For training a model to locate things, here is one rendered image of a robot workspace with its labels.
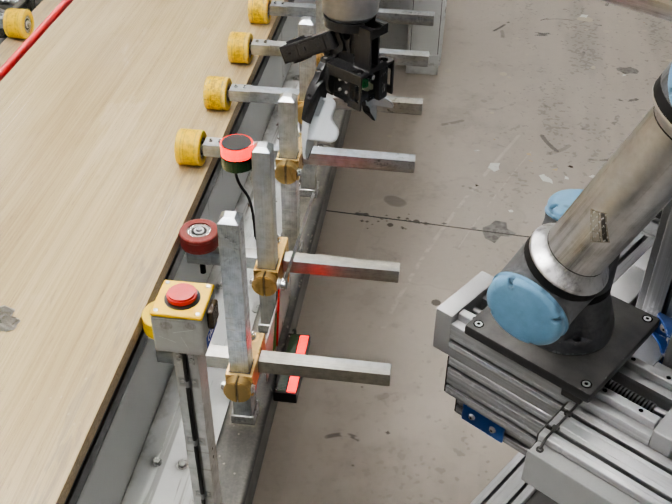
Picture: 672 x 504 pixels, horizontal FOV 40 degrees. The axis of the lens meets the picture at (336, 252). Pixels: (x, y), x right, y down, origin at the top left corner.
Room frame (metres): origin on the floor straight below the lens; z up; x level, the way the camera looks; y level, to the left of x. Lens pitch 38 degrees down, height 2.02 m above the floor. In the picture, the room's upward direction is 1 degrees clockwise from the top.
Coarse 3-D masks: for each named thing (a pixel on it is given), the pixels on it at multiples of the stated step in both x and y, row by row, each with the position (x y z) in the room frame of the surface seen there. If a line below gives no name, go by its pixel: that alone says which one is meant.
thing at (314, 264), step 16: (192, 256) 1.46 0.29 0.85; (208, 256) 1.46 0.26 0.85; (256, 256) 1.45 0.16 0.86; (288, 256) 1.45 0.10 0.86; (304, 256) 1.45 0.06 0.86; (320, 256) 1.45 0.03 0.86; (336, 256) 1.45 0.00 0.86; (304, 272) 1.43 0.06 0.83; (320, 272) 1.43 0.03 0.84; (336, 272) 1.42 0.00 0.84; (352, 272) 1.42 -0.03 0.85; (368, 272) 1.41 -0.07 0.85; (384, 272) 1.41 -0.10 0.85
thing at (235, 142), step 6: (228, 138) 1.43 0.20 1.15; (234, 138) 1.43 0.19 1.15; (240, 138) 1.43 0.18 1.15; (246, 138) 1.43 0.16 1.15; (222, 144) 1.41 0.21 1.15; (228, 144) 1.41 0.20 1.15; (234, 144) 1.41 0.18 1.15; (240, 144) 1.41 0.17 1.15; (246, 144) 1.41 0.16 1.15; (234, 150) 1.40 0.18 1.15; (234, 162) 1.39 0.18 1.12; (252, 180) 1.40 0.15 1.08; (240, 186) 1.42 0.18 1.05; (246, 192) 1.42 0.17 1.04; (252, 210) 1.41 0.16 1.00; (252, 216) 1.41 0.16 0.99
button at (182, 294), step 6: (174, 288) 0.92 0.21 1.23; (180, 288) 0.92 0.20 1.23; (186, 288) 0.92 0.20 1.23; (192, 288) 0.92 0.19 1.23; (168, 294) 0.90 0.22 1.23; (174, 294) 0.90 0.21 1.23; (180, 294) 0.90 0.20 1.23; (186, 294) 0.91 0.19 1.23; (192, 294) 0.91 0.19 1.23; (168, 300) 0.90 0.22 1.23; (174, 300) 0.89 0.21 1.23; (180, 300) 0.89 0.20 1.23; (186, 300) 0.90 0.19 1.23; (192, 300) 0.90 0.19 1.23
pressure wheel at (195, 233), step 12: (180, 228) 1.48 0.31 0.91; (192, 228) 1.48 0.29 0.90; (204, 228) 1.48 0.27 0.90; (216, 228) 1.48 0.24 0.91; (180, 240) 1.46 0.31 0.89; (192, 240) 1.44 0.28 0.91; (204, 240) 1.44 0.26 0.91; (216, 240) 1.46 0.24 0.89; (192, 252) 1.44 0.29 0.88; (204, 252) 1.44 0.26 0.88
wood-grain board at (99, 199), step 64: (128, 0) 2.62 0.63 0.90; (192, 0) 2.62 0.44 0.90; (0, 64) 2.20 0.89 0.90; (64, 64) 2.20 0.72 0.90; (128, 64) 2.20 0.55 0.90; (192, 64) 2.21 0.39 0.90; (256, 64) 2.23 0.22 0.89; (0, 128) 1.87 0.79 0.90; (64, 128) 1.87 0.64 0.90; (128, 128) 1.88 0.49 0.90; (192, 128) 1.88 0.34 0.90; (0, 192) 1.61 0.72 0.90; (64, 192) 1.61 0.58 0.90; (128, 192) 1.61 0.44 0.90; (192, 192) 1.62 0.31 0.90; (0, 256) 1.39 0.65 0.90; (64, 256) 1.39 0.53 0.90; (128, 256) 1.39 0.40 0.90; (64, 320) 1.21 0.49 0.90; (128, 320) 1.21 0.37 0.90; (0, 384) 1.05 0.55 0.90; (64, 384) 1.05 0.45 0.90; (0, 448) 0.92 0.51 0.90; (64, 448) 0.92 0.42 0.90
